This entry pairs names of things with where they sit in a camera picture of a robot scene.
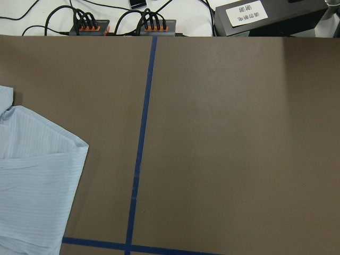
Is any light blue button shirt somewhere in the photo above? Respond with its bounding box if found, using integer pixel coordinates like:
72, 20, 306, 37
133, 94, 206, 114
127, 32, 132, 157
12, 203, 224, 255
1, 86, 89, 254

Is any right orange grey hub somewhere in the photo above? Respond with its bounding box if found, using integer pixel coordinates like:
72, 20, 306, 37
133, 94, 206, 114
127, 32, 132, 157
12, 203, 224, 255
139, 20, 177, 37

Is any orange grey hub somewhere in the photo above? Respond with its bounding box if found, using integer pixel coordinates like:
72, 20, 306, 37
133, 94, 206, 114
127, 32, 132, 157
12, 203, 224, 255
139, 20, 177, 37
69, 20, 110, 36

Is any left orange grey hub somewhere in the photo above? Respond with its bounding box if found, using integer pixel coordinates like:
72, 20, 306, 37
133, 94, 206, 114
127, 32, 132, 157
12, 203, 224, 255
69, 20, 110, 36

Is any black box with label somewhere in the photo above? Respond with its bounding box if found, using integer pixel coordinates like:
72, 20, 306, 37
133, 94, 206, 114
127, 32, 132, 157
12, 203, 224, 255
215, 0, 328, 37

